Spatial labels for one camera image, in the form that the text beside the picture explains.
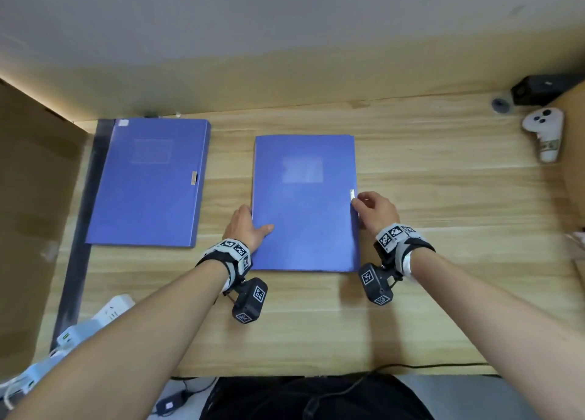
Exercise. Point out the person's right hand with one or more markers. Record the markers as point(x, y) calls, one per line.
point(377, 212)

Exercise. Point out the person's left hand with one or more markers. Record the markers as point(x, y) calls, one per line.
point(242, 228)

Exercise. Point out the person's right fingers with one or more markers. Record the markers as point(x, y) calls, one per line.
point(360, 202)

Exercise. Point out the person's left thumb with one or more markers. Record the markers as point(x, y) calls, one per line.
point(264, 230)

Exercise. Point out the blue file box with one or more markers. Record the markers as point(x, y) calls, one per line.
point(148, 182)
point(304, 205)

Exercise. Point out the person's right forearm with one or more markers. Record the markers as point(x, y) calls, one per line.
point(498, 323)

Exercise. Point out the person's left forearm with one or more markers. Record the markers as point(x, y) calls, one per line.
point(128, 342)

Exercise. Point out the marker-printed wrist band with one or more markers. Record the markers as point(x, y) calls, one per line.
point(402, 244)
point(228, 255)

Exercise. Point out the person's black shorts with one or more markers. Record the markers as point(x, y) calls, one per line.
point(292, 399)

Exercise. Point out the grey round desk grommet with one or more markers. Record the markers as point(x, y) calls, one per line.
point(501, 104)

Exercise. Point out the white power strip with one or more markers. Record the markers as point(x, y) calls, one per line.
point(112, 311)

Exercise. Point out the black power adapter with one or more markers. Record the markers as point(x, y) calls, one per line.
point(171, 403)

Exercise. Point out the white handheld controller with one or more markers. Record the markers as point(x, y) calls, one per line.
point(544, 129)

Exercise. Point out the large brown cardboard box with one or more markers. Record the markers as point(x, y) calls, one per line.
point(32, 232)

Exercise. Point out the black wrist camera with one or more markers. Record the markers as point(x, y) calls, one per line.
point(250, 302)
point(377, 283)

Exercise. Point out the black camera device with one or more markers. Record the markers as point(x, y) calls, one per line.
point(539, 88)

